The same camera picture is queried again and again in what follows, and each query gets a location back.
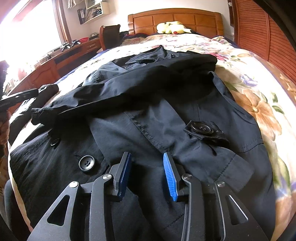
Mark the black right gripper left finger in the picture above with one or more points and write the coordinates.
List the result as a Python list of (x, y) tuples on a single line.
[(120, 173)]

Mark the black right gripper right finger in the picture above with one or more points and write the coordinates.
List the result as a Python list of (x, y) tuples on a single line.
[(176, 185)]

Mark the black trench coat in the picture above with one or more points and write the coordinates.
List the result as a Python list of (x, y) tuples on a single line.
[(84, 210)]

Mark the folded black garment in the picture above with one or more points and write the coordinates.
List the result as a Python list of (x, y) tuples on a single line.
[(23, 114)]

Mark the wooden desk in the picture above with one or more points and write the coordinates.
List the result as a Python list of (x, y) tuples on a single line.
[(58, 66)]

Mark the floral bed blanket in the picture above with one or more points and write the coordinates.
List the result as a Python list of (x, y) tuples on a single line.
[(254, 81)]

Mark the dark wooden chair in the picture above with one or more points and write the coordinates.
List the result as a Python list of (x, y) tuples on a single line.
[(109, 36)]

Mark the yellow plush toy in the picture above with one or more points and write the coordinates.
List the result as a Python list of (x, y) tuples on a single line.
[(174, 27)]

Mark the wooden headboard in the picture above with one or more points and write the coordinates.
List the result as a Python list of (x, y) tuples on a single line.
[(206, 23)]

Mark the brown louvered wardrobe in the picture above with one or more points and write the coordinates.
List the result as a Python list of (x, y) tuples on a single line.
[(256, 31)]

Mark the white wall shelf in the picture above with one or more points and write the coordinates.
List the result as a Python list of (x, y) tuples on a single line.
[(89, 10)]

